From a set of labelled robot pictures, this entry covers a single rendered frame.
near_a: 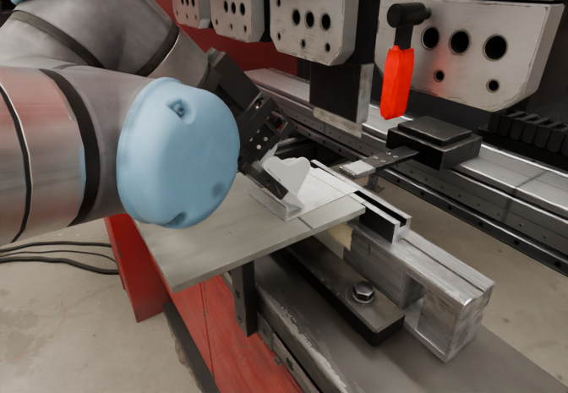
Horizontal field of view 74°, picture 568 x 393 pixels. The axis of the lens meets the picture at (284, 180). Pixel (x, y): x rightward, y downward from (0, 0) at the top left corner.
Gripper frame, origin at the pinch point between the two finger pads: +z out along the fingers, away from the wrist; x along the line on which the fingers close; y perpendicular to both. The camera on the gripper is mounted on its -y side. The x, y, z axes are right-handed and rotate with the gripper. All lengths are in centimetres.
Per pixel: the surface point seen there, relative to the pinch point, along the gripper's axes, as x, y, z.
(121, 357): 74, -84, 61
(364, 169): -0.2, 11.5, 10.2
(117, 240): 86, -48, 35
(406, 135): 2.7, 22.2, 17.0
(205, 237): -1.9, -9.3, -7.0
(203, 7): 36.6, 18.4, -11.4
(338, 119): 0.9, 13.3, 0.1
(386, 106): -14.1, 12.0, -10.6
